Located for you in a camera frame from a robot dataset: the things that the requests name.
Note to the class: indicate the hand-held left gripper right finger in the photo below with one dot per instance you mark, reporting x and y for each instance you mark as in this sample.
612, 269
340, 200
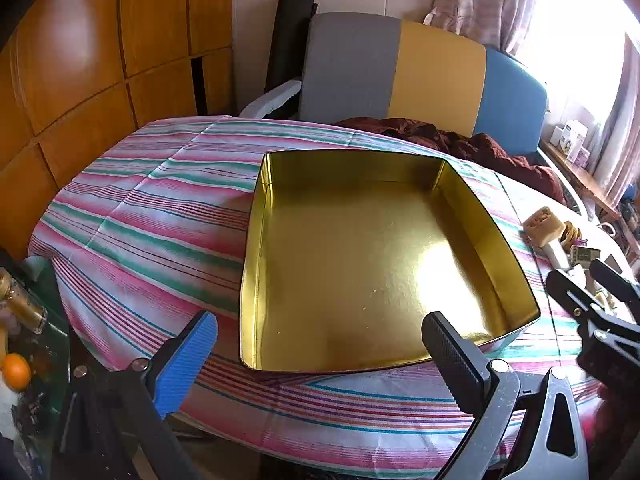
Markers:
452, 360

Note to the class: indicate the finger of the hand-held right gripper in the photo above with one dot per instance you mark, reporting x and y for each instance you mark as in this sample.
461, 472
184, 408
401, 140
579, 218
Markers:
575, 300
615, 282

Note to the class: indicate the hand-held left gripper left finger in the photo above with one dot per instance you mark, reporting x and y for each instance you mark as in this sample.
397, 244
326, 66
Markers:
185, 360

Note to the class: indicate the silver foil packet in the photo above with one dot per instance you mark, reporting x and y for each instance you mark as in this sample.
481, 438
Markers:
585, 255

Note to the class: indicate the white snack bar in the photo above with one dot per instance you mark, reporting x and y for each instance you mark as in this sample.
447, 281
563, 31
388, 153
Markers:
557, 255

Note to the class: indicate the brown pastry snack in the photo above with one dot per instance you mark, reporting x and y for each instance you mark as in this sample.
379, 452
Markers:
540, 224

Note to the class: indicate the dark red gold-lined tin box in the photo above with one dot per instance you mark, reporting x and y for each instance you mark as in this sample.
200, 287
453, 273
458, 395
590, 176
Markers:
370, 260

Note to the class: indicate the person's red clothing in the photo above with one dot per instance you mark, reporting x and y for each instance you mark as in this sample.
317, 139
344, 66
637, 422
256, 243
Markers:
617, 420

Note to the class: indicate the wooden side table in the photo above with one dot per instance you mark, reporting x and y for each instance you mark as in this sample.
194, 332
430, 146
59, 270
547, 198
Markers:
575, 172

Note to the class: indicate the purple box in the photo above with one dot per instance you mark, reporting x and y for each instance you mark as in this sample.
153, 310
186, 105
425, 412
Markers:
583, 157

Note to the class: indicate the glass side table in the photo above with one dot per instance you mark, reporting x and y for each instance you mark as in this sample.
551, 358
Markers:
45, 360

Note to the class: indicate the striped tablecloth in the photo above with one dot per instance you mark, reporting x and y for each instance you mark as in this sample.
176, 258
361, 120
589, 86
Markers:
150, 220

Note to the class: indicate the white carton box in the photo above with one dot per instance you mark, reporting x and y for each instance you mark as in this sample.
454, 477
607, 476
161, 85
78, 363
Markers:
574, 135

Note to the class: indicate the floral pink curtain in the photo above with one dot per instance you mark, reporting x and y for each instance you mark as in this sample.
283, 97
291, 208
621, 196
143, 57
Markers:
620, 120
480, 0

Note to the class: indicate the dark red blanket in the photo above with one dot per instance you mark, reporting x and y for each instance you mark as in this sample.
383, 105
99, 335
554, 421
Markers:
500, 155

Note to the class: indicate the orange fruit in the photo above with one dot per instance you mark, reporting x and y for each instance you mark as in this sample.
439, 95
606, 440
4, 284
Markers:
16, 371

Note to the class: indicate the gold bottle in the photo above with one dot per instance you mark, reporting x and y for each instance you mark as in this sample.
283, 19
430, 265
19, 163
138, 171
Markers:
20, 300

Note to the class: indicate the window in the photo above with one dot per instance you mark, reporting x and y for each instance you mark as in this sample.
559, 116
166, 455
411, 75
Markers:
575, 20

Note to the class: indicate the grey yellow blue armchair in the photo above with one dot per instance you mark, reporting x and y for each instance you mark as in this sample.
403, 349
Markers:
350, 70

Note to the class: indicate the wooden wardrobe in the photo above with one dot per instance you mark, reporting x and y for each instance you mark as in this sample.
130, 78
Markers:
75, 60

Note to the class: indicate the black rolled mat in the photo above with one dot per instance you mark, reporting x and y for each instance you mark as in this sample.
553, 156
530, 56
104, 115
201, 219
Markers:
287, 35

